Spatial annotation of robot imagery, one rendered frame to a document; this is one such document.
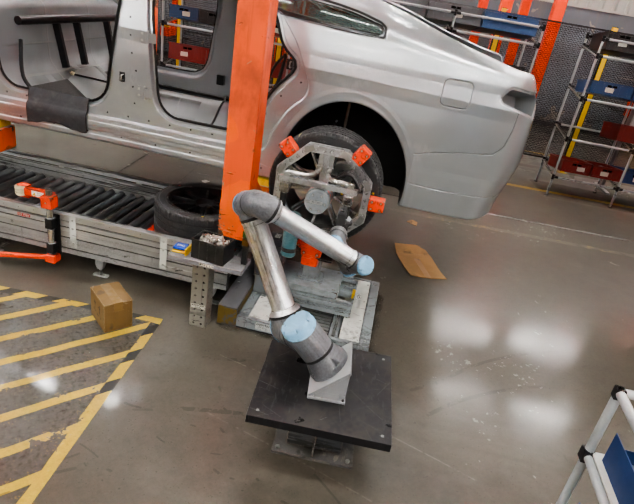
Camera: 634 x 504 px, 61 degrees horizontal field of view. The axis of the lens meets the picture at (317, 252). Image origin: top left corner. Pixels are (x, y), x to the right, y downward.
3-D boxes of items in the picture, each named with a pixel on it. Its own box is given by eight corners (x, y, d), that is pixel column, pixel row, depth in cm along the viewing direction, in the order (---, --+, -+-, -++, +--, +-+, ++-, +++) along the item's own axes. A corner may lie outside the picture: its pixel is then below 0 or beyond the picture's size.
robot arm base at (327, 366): (345, 372, 226) (332, 355, 223) (309, 387, 233) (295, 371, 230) (349, 344, 242) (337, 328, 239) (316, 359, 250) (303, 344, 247)
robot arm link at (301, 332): (312, 366, 225) (288, 336, 220) (296, 357, 241) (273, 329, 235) (337, 341, 230) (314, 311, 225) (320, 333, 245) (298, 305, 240)
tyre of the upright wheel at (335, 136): (386, 127, 309) (276, 122, 320) (384, 135, 288) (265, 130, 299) (380, 232, 337) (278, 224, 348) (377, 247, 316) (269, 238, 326)
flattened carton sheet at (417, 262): (424, 248, 468) (425, 245, 467) (446, 280, 420) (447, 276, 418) (392, 246, 463) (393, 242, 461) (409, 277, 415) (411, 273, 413)
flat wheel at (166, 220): (251, 217, 403) (255, 187, 393) (251, 257, 345) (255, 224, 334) (161, 208, 392) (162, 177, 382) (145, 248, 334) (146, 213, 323)
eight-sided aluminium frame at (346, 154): (359, 244, 315) (379, 155, 291) (358, 248, 309) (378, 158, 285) (271, 224, 320) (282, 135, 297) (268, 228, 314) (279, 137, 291)
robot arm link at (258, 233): (288, 355, 239) (233, 195, 225) (274, 346, 255) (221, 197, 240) (317, 340, 245) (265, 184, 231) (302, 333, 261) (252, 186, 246)
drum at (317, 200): (332, 205, 308) (336, 182, 302) (326, 218, 289) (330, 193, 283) (308, 200, 310) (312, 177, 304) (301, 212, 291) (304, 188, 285)
